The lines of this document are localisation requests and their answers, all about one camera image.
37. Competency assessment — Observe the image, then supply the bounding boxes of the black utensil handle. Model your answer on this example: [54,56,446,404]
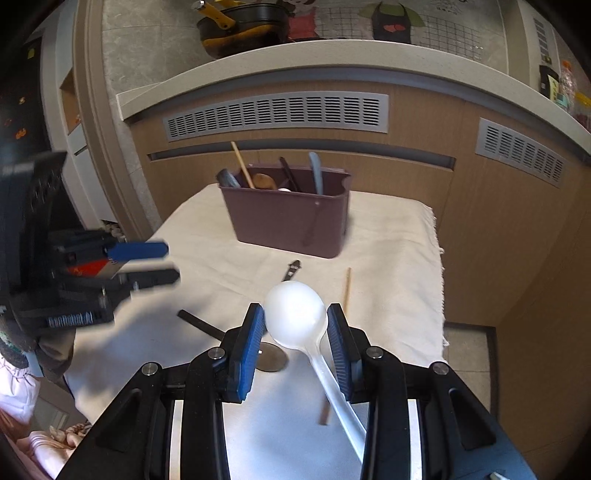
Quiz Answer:
[278,157,301,192]

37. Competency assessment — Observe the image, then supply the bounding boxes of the black panel with stickers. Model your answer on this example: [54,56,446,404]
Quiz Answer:
[0,37,51,176]

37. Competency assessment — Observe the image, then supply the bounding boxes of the brown plastic utensil holder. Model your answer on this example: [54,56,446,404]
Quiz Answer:
[217,162,352,259]

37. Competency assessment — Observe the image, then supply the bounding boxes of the long grey vent grille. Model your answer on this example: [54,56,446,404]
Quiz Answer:
[163,91,389,144]

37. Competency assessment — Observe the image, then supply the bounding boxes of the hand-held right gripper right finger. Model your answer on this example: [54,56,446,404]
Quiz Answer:
[327,304,539,480]

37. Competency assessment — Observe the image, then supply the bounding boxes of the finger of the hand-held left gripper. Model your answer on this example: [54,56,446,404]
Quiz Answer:
[48,230,169,266]
[60,269,181,308]

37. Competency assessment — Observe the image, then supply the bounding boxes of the black and yellow pan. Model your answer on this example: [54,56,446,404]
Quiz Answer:
[193,0,291,59]

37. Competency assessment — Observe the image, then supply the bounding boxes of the white table cloth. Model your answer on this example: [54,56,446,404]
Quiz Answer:
[65,182,446,480]

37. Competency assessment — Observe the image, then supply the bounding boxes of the clear bottle with orange cap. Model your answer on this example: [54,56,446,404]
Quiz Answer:
[558,62,577,109]

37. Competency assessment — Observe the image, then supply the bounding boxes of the white shelf unit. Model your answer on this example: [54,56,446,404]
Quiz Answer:
[39,28,118,224]

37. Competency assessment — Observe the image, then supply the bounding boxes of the short grey vent grille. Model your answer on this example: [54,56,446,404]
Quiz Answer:
[475,117,568,188]

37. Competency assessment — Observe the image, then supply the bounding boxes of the white plastic ladle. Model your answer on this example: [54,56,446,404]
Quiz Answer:
[264,281,369,463]

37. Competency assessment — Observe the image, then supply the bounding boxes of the black packet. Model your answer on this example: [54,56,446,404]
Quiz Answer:
[539,65,560,100]

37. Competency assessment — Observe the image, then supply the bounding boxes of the beige countertop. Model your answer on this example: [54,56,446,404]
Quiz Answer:
[116,39,591,167]

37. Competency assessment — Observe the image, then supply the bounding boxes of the white vented panel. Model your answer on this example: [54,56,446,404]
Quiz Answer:
[519,0,561,65]

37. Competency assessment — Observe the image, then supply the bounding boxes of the pink clothing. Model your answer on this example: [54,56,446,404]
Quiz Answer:
[0,360,93,480]

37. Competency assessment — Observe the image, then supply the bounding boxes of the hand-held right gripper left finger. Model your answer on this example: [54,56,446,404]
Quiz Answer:
[60,302,266,480]

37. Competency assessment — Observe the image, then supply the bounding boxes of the wooden counter cabinet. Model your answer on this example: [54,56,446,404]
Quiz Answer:
[129,80,591,480]

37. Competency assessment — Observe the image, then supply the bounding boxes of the black-handled round metal utensil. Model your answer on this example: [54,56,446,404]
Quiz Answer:
[177,309,288,374]

